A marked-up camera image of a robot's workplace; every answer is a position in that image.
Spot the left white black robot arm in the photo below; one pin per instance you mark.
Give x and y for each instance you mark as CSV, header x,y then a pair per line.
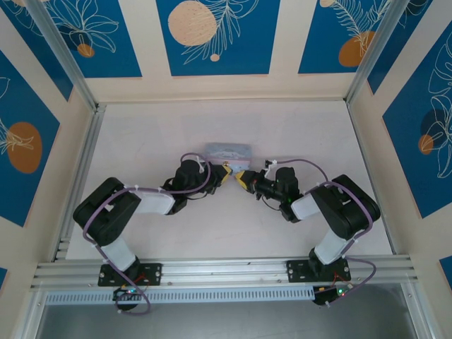
x,y
116,220

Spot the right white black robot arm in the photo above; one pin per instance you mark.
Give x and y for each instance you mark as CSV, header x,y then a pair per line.
x,y
347,205

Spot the small black controller board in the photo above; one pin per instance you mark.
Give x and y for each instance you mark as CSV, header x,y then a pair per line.
x,y
123,293
328,295

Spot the grey metal shelf panel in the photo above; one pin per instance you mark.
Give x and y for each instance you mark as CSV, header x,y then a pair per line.
x,y
226,323

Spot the aluminium cross rail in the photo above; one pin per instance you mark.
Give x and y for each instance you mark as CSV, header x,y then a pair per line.
x,y
219,270

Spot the aluminium side rail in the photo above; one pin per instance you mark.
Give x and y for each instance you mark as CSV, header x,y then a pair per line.
x,y
367,148
86,159

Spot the blue floral wall panel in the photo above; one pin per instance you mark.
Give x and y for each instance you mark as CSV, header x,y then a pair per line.
x,y
106,42
406,42
24,148
219,39
335,42
420,141
28,42

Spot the aluminium frame post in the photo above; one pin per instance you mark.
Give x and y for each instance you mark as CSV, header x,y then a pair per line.
x,y
67,56
378,49

